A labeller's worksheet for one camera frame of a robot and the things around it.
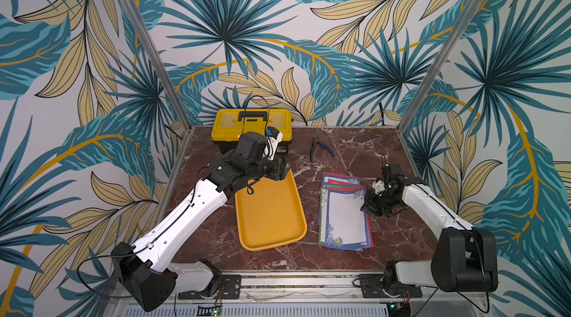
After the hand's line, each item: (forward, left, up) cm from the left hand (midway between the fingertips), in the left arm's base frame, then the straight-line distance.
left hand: (283, 166), depth 71 cm
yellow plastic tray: (-4, +5, -26) cm, 27 cm away
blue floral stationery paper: (-10, -25, -25) cm, 37 cm away
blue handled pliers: (+30, -14, -26) cm, 43 cm away
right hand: (-4, -31, -22) cm, 38 cm away
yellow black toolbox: (+30, +25, -11) cm, 40 cm away
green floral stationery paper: (-4, -16, -27) cm, 32 cm away
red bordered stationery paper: (+7, -32, -26) cm, 42 cm away
